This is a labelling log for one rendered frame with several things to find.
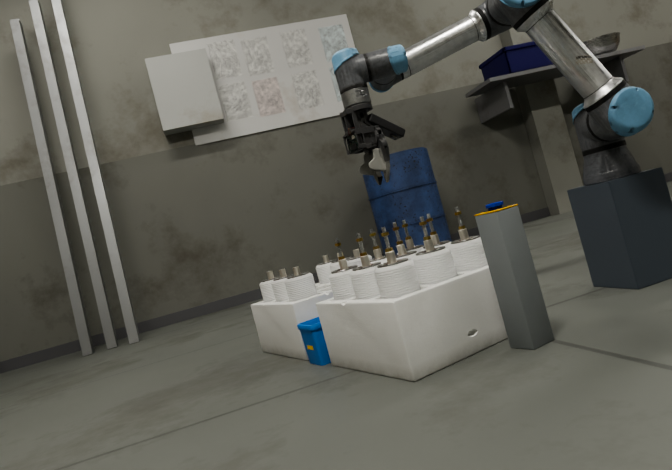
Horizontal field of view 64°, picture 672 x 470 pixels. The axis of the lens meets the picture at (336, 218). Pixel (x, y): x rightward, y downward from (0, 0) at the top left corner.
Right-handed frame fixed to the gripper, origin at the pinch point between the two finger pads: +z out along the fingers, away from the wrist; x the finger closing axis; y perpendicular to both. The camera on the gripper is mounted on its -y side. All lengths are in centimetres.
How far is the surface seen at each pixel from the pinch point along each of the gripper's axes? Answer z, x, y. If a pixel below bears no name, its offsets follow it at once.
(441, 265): 24.8, 16.2, 1.3
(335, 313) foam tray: 31.1, -7.8, 20.7
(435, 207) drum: 12, -199, -163
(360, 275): 22.5, 3.2, 16.3
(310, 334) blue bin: 37.0, -23.7, 22.9
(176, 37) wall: -170, -293, -34
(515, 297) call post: 34.6, 30.8, -4.9
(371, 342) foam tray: 38.2, 6.6, 19.9
